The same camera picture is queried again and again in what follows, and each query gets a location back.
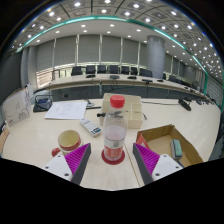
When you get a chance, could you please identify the round ceiling lights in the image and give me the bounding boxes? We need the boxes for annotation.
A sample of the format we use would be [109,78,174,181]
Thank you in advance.
[13,0,224,81]

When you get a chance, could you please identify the red and cream mug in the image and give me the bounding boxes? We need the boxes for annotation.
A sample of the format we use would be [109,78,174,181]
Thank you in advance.
[51,129,83,158]

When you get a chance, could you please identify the black plastic tool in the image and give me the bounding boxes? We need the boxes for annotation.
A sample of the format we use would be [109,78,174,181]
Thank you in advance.
[96,112,123,119]

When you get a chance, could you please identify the black desk phone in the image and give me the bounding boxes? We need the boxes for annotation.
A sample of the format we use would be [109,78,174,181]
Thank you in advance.
[32,95,54,113]

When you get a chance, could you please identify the white cardboard carton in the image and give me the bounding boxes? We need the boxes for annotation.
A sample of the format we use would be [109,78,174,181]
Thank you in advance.
[1,87,33,128]

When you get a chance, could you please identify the black desk microphone base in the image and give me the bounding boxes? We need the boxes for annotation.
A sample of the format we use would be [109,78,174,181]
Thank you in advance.
[177,98,193,112]

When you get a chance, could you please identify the grey-green whiteboard eraser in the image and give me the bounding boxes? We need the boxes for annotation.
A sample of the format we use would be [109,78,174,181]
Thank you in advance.
[170,138,184,160]

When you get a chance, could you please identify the white printed paper sheet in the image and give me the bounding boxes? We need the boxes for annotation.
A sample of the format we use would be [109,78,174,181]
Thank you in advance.
[43,100,89,121]

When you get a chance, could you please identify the long curved conference desk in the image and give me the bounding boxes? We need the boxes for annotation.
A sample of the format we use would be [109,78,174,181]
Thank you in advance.
[48,73,214,104]

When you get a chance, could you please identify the clear red-capped water bottle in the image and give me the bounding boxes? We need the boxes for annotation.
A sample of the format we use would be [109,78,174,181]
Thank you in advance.
[101,94,129,163]

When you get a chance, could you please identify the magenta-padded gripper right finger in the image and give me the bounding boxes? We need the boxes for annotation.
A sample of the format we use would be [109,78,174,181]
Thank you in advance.
[132,142,184,186]

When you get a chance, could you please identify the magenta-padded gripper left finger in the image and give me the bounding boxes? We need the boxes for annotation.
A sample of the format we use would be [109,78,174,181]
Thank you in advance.
[42,142,92,186]

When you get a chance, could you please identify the open brown cardboard box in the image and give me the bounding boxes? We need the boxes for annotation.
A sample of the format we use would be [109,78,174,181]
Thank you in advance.
[135,124,204,168]

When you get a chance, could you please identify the beige compartment organiser box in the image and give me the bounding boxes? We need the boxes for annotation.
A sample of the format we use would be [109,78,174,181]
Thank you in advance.
[99,92,144,130]

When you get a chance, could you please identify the black office chairs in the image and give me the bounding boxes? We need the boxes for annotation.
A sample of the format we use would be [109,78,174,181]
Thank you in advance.
[70,64,188,84]

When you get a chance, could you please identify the white remote control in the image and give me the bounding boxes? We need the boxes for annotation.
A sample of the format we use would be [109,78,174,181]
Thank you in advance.
[79,117,102,138]

